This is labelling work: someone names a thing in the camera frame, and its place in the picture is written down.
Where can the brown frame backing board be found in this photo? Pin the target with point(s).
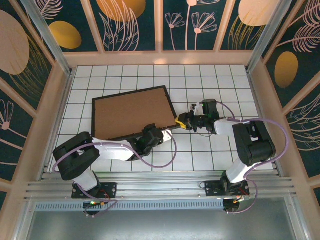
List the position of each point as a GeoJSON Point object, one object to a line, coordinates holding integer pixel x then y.
{"type": "Point", "coordinates": [130, 112]}

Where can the black picture frame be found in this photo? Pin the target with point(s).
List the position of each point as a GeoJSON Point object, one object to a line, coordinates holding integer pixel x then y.
{"type": "Point", "coordinates": [93, 117]}

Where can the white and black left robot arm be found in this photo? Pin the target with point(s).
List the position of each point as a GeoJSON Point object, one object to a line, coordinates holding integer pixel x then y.
{"type": "Point", "coordinates": [75, 157]}

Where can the small circuit board with LED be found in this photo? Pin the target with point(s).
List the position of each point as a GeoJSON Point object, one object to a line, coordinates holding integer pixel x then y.
{"type": "Point", "coordinates": [93, 203]}

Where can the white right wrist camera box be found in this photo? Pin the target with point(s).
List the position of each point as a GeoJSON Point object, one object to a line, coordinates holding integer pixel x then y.
{"type": "Point", "coordinates": [197, 107]}

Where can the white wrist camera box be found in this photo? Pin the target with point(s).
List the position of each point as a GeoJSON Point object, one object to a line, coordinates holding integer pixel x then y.
{"type": "Point", "coordinates": [166, 135]}
{"type": "Point", "coordinates": [197, 107]}

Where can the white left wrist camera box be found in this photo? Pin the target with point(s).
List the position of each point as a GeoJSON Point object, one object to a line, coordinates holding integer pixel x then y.
{"type": "Point", "coordinates": [166, 135]}

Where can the aluminium mounting rail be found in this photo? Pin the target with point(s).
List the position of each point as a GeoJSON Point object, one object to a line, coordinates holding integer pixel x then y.
{"type": "Point", "coordinates": [162, 187]}

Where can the aluminium table side rail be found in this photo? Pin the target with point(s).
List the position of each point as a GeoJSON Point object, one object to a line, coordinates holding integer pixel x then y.
{"type": "Point", "coordinates": [256, 95]}
{"type": "Point", "coordinates": [58, 122]}

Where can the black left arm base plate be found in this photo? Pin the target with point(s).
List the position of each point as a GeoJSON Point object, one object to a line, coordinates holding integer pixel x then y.
{"type": "Point", "coordinates": [110, 188]}

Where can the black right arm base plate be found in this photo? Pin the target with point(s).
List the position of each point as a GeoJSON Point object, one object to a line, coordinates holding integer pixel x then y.
{"type": "Point", "coordinates": [212, 188]}

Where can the aluminium corner post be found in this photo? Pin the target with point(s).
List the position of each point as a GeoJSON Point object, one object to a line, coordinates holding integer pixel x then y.
{"type": "Point", "coordinates": [47, 35]}
{"type": "Point", "coordinates": [267, 35]}

